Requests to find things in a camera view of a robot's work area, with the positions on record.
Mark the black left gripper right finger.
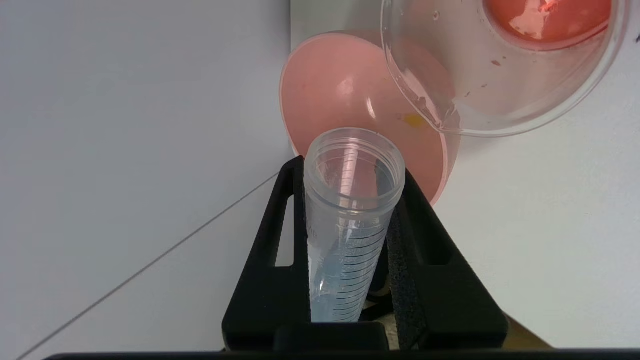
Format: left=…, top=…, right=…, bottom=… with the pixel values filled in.
left=387, top=167, right=511, bottom=351

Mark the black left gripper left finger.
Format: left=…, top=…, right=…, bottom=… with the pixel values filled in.
left=222, top=155, right=313, bottom=351

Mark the red pigment test tube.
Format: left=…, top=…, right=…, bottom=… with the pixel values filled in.
left=304, top=127, right=407, bottom=324

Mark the pink plastic bowl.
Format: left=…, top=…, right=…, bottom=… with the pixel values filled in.
left=279, top=31, right=462, bottom=207

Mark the clear glass beaker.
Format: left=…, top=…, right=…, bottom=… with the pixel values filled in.
left=381, top=0, right=632, bottom=139

